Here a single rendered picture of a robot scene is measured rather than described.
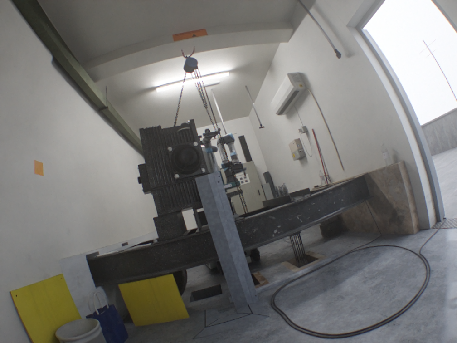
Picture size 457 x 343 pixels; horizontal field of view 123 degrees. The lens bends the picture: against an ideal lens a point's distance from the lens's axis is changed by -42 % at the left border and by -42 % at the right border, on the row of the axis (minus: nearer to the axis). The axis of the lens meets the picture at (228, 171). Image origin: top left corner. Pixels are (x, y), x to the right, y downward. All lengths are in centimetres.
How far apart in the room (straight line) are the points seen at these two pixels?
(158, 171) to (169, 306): 109
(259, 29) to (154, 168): 213
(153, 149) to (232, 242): 97
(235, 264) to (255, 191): 346
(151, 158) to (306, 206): 138
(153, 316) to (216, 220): 98
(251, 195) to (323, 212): 308
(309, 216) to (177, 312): 139
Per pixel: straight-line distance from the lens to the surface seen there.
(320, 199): 199
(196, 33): 273
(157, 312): 188
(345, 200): 215
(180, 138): 184
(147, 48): 267
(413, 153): 204
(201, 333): 155
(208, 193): 155
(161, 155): 177
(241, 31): 282
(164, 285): 176
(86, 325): 149
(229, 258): 158
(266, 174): 511
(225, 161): 261
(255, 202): 489
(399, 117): 205
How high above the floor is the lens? 79
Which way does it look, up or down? 9 degrees up
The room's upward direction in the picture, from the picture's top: 17 degrees counter-clockwise
